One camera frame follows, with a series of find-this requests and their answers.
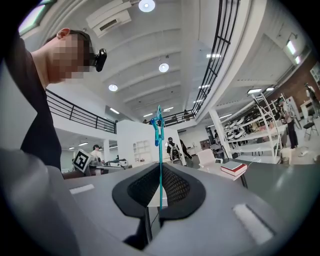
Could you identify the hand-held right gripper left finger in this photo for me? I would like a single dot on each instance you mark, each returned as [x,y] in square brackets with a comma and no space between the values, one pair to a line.
[100,200]

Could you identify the person's head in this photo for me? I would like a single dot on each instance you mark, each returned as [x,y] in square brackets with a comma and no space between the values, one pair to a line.
[67,57]

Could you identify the red and white book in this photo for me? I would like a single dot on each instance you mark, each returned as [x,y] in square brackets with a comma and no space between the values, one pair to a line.
[233,168]

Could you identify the white partition cabinet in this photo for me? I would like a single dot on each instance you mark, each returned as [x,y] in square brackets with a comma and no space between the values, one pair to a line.
[140,145]

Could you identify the person's dark shirt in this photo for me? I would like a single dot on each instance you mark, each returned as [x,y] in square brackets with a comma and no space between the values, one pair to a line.
[35,112]

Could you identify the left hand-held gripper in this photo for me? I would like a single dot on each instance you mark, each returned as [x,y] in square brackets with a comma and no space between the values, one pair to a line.
[85,162]

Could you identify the black curved mezzanine railing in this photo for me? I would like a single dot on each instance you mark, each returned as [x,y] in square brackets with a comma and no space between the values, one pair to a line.
[212,60]

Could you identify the black balcony railing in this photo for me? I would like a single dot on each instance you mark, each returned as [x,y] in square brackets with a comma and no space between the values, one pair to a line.
[80,115]

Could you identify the white metal shelf rack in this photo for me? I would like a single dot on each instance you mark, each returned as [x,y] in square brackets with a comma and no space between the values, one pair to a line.
[255,140]

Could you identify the round ceiling lamp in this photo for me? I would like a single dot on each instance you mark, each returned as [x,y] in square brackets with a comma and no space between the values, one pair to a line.
[163,67]
[113,87]
[146,5]

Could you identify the white ceiling air conditioner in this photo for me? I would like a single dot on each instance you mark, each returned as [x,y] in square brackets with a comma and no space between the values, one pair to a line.
[110,21]

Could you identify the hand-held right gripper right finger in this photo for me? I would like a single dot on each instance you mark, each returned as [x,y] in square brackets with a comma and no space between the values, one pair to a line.
[220,225]

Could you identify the white chair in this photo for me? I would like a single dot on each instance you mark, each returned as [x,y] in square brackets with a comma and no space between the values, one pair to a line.
[208,157]

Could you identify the black head camera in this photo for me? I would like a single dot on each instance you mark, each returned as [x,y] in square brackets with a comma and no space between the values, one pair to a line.
[101,60]

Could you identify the black folding chair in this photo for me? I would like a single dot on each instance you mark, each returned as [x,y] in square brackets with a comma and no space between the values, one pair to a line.
[311,125]

